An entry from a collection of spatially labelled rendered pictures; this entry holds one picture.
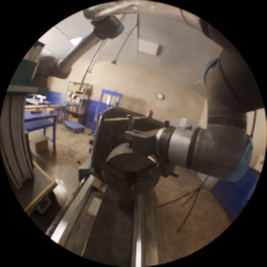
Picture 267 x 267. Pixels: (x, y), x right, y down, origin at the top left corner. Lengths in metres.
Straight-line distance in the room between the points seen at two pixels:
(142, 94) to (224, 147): 3.80
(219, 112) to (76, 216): 0.60
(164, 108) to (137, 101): 1.18
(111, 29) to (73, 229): 0.93
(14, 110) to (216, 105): 1.19
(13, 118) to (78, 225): 0.98
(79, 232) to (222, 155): 0.55
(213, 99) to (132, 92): 3.78
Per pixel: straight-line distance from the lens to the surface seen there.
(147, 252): 0.56
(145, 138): 0.19
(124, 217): 0.69
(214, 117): 0.17
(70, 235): 0.52
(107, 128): 0.53
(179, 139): 0.18
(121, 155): 0.33
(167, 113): 4.02
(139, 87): 3.95
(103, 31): 0.56
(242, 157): 0.17
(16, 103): 1.08
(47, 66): 0.91
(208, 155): 0.16
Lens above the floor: 1.34
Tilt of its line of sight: 13 degrees down
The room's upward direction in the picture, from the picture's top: 19 degrees clockwise
